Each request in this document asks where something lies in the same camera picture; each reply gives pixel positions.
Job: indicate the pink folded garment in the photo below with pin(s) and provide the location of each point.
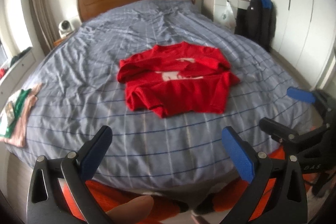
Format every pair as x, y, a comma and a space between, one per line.
19, 134

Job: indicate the beige curtain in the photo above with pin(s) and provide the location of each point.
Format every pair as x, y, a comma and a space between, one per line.
44, 24

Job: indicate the red knit sweater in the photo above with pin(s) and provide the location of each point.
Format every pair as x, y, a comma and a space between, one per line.
176, 79

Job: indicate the dark clothes on bench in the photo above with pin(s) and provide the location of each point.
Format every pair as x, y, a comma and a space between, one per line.
17, 57

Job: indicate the orange trousers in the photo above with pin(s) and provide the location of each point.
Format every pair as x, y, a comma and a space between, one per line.
108, 198

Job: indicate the white desk fan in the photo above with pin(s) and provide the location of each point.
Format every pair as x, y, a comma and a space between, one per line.
65, 28

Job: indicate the white desk cabinet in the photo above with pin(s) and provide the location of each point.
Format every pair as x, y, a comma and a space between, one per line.
213, 9

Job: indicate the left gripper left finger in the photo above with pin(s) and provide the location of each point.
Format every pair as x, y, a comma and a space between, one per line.
46, 202

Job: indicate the black blue jacket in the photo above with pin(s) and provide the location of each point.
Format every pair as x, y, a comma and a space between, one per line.
257, 22

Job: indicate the white window drawer bench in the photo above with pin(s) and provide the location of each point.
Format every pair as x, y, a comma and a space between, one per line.
15, 76

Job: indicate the red item on bench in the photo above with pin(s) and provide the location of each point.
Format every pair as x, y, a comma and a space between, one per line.
2, 72

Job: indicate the operator left hand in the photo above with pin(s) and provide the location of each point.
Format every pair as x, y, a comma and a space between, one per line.
133, 211

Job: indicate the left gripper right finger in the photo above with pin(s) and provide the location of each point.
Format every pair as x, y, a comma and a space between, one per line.
287, 202

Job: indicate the grey plaid bed cover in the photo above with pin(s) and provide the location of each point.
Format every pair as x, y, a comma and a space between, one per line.
80, 93

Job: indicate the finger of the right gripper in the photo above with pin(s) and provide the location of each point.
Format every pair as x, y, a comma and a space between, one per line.
284, 134
301, 95

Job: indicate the white wardrobe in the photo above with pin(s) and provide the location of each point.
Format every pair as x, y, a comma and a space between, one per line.
305, 35

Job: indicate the green white folded garment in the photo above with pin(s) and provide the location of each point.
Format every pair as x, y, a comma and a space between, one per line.
12, 111

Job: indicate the white plastic bag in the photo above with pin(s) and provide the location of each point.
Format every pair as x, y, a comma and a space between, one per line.
228, 18

